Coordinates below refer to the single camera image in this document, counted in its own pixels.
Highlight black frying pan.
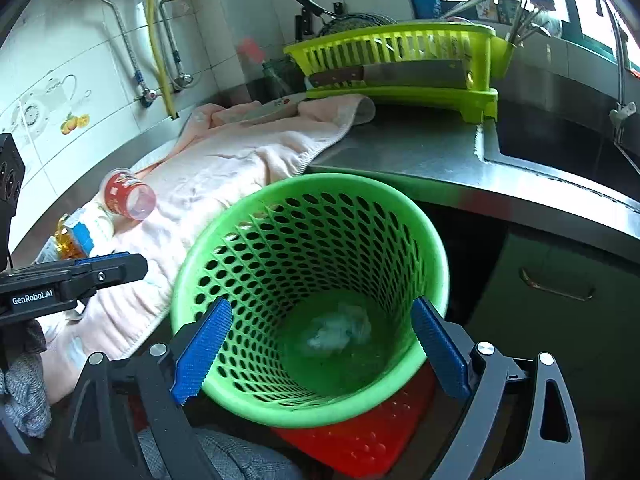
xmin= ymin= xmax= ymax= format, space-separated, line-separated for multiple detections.
xmin=275 ymin=0 xmax=401 ymax=37

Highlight steel sink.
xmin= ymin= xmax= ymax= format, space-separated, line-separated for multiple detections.
xmin=481 ymin=97 xmax=640 ymax=198

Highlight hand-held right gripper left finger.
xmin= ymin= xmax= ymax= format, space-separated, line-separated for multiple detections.
xmin=60 ymin=297 xmax=234 ymax=480

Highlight pink towel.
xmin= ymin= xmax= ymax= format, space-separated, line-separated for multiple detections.
xmin=39 ymin=92 xmax=377 ymax=406

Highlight red plastic stool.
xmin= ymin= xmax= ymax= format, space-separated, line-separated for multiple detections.
xmin=271 ymin=360 xmax=437 ymax=477

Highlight person's grey pants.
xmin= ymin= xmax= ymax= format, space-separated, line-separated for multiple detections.
xmin=136 ymin=426 xmax=303 ymax=480

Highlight metal valve with red dot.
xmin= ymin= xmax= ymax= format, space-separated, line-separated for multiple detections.
xmin=131 ymin=72 xmax=162 ymax=109

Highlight metal cabinet handle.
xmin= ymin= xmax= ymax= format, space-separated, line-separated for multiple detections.
xmin=519 ymin=266 xmax=597 ymax=303

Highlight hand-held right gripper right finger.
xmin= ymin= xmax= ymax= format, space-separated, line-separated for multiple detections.
xmin=410 ymin=296 xmax=586 ymax=480

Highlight cleaver with wooden handle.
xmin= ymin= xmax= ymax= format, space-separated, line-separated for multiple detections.
xmin=306 ymin=58 xmax=469 ymax=90

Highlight blue container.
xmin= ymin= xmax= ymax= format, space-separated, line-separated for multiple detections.
xmin=407 ymin=0 xmax=444 ymax=20

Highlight pink brush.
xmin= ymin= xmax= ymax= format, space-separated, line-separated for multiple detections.
xmin=237 ymin=36 xmax=267 ymax=67

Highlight yellow gas hose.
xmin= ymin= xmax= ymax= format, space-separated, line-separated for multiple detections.
xmin=146 ymin=0 xmax=182 ymax=121

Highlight braided metal hose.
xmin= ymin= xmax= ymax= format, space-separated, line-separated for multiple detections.
xmin=94 ymin=0 xmax=151 ymax=96

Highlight white plate with red print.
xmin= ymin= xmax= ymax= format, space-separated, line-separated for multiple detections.
xmin=234 ymin=94 xmax=307 ymax=124

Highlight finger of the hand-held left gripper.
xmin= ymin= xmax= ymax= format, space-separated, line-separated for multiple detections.
xmin=74 ymin=252 xmax=149 ymax=289

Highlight green plastic dish rack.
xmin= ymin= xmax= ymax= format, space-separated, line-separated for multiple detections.
xmin=283 ymin=21 xmax=517 ymax=124

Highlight person's left forearm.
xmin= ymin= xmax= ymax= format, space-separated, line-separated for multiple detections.
xmin=0 ymin=319 xmax=52 ymax=438

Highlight green perforated plastic basket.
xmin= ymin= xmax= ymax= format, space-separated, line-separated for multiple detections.
xmin=170 ymin=172 xmax=451 ymax=429

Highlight red printed paper cup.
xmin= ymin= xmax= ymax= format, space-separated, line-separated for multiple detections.
xmin=100 ymin=166 xmax=159 ymax=221

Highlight bundle of chopsticks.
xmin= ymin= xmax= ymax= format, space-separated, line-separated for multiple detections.
xmin=504 ymin=0 xmax=552 ymax=45

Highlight crumpled white paper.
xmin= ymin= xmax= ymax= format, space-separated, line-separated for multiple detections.
xmin=306 ymin=301 xmax=374 ymax=357

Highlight metal faucet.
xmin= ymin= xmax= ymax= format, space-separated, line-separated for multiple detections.
xmin=596 ymin=0 xmax=640 ymax=142

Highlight yellow snack packet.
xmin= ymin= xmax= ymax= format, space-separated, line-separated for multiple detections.
xmin=34 ymin=212 xmax=97 ymax=266

